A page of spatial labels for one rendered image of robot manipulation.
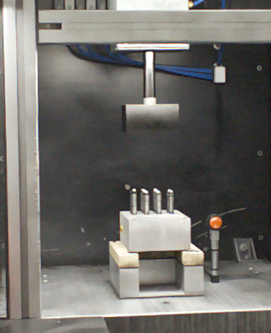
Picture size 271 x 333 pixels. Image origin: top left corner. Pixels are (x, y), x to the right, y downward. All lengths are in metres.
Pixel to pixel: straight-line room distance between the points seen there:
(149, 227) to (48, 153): 0.36
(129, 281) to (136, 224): 0.09
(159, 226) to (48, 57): 0.44
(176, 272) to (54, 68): 0.46
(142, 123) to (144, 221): 0.16
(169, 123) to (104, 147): 0.27
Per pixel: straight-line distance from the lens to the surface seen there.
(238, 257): 1.78
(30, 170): 1.31
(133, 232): 1.45
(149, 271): 1.53
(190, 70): 1.75
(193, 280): 1.46
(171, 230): 1.46
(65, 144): 1.74
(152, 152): 1.76
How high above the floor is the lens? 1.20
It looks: 3 degrees down
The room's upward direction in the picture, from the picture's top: 1 degrees counter-clockwise
